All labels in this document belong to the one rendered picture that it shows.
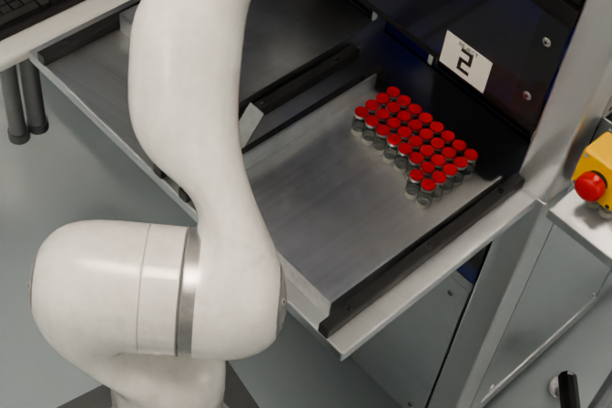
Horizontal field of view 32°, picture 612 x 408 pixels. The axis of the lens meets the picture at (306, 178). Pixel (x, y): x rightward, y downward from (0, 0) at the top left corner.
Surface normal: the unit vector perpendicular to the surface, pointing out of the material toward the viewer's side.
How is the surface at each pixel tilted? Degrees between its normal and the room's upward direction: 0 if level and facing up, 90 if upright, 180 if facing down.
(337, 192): 0
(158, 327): 66
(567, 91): 90
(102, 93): 0
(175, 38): 47
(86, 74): 0
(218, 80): 61
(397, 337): 90
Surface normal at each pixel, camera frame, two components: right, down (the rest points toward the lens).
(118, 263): 0.08, -0.42
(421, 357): -0.73, 0.48
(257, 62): 0.10, -0.63
